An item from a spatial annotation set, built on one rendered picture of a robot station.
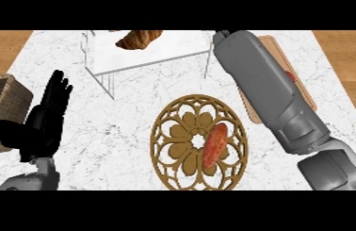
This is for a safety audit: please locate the gold openwork round placemat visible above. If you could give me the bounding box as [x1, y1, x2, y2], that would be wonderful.
[150, 93, 250, 191]

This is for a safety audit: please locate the pale wooden cutting board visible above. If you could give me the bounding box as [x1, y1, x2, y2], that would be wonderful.
[238, 35, 321, 124]

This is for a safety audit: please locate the brown croissant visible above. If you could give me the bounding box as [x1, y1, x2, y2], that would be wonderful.
[114, 30, 166, 51]

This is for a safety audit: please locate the reddish brown oblong bread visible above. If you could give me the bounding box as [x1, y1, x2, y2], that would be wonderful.
[203, 123, 229, 171]

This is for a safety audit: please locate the white wire tiered shelf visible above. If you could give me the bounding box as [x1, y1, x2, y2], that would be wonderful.
[80, 30, 216, 101]

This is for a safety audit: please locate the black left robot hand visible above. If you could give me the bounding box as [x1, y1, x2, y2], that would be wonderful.
[0, 69, 76, 164]

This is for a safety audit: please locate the small red item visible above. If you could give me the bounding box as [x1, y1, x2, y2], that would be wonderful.
[284, 70, 297, 86]

